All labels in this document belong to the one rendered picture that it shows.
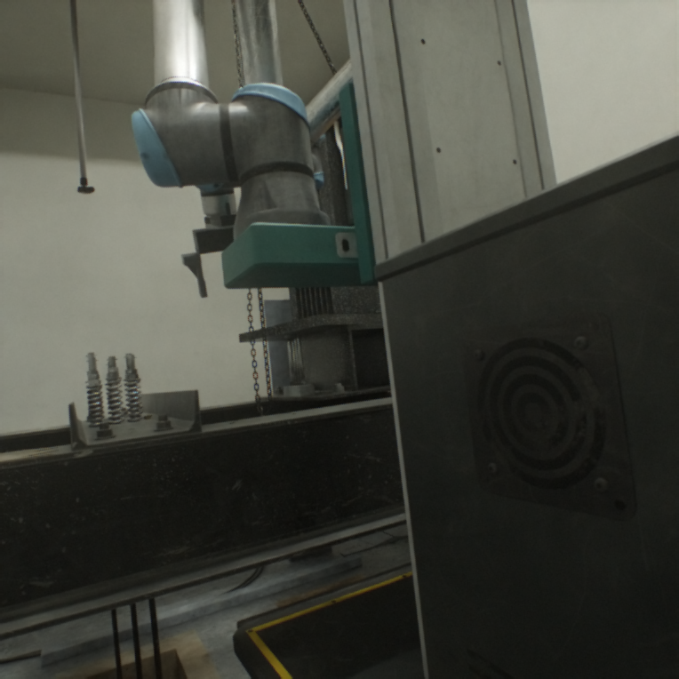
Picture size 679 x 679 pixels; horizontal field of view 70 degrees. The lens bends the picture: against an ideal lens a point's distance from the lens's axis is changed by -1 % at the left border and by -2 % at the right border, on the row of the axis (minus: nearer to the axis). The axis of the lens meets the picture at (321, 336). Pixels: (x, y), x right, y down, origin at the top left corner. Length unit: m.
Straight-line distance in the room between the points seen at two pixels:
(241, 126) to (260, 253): 0.21
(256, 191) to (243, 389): 3.16
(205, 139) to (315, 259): 0.24
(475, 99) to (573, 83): 1.80
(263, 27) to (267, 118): 0.30
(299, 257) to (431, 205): 0.19
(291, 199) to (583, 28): 2.12
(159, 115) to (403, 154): 0.36
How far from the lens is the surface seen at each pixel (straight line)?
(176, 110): 0.81
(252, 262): 0.67
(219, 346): 3.80
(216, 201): 1.12
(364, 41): 0.78
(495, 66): 0.92
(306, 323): 1.42
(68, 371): 3.66
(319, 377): 1.65
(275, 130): 0.77
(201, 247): 1.13
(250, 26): 1.05
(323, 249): 0.70
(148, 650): 1.72
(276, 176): 0.74
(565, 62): 2.69
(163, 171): 0.80
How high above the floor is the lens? 0.74
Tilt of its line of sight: 4 degrees up
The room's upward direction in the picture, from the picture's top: 6 degrees counter-clockwise
